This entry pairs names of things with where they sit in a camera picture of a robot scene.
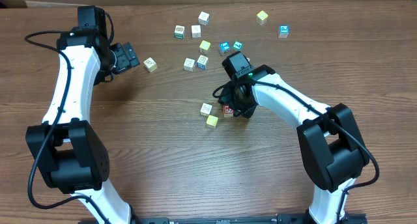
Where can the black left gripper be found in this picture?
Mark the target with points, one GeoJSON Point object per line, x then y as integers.
{"type": "Point", "coordinates": [129, 56]}

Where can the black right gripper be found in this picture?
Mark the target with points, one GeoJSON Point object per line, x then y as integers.
{"type": "Point", "coordinates": [232, 103]}

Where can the red top wooden block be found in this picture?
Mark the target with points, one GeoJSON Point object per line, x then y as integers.
{"type": "Point", "coordinates": [227, 111]}

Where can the cream umbrella wooden block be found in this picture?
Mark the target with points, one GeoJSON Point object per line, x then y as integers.
{"type": "Point", "coordinates": [205, 109]}

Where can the yellow top wooden block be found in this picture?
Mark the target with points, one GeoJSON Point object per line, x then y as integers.
{"type": "Point", "coordinates": [212, 121]}

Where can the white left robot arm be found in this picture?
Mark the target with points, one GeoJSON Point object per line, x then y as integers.
{"type": "Point", "coordinates": [70, 161]}

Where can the green top wooden block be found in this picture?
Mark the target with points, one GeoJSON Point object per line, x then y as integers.
{"type": "Point", "coordinates": [237, 46]}

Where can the blue top wooden block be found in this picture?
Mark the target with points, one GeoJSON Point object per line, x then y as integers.
{"type": "Point", "coordinates": [224, 48]}

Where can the cream block blue letter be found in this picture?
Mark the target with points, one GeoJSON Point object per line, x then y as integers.
{"type": "Point", "coordinates": [202, 62]}

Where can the cream block red letter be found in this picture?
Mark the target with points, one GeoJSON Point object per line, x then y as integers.
{"type": "Point", "coordinates": [189, 64]}

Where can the yellow top block middle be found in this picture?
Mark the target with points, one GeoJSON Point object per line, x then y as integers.
{"type": "Point", "coordinates": [204, 46]}

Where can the cream block brown drawing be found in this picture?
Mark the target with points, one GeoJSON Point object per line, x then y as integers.
{"type": "Point", "coordinates": [150, 64]}

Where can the blue top block far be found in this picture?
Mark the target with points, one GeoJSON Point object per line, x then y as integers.
{"type": "Point", "coordinates": [283, 31]}

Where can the plain cream wooden block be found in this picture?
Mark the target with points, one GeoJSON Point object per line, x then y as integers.
{"type": "Point", "coordinates": [196, 31]}

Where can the yellow top block far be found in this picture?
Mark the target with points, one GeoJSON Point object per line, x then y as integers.
{"type": "Point", "coordinates": [261, 17]}

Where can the cream block top row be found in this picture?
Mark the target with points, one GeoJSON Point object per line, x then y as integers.
{"type": "Point", "coordinates": [204, 18]}

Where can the cream block green letter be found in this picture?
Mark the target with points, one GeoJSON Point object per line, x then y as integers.
{"type": "Point", "coordinates": [179, 31]}

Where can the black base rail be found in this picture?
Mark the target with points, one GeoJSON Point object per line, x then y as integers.
{"type": "Point", "coordinates": [224, 220]}

